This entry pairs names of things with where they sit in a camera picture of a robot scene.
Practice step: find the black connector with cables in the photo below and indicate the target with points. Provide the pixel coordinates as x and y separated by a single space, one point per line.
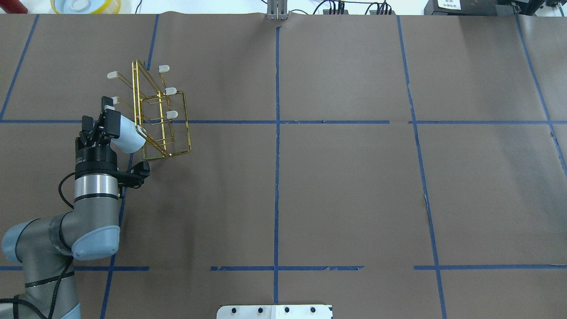
380 9
331 7

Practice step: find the black connector with cables left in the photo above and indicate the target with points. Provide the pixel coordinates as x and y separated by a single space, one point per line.
331 7

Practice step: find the red object at edge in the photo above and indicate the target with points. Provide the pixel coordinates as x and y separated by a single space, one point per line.
13 7

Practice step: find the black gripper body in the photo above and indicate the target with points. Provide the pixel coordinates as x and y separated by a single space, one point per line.
94 158

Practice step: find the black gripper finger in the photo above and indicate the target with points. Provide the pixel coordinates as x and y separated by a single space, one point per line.
88 133
110 120

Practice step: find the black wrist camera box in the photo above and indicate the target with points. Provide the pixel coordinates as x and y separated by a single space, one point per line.
134 177

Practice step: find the yellow tape roll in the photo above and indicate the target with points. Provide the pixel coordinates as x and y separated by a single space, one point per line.
83 7

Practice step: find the gold wire cup holder rack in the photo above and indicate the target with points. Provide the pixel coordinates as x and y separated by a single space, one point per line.
159 112

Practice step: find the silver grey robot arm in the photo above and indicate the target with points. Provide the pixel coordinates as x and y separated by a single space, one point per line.
48 247

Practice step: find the light blue plastic cup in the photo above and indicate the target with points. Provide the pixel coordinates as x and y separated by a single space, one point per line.
129 140

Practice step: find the black power box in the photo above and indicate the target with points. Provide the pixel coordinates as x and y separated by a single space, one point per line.
470 8

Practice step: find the black connector with cables right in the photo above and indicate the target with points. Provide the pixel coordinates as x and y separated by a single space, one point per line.
380 9

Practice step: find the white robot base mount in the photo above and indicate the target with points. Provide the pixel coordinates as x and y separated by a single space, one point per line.
291 311

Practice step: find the grey metal bracket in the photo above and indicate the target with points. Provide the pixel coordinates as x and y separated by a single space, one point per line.
277 10

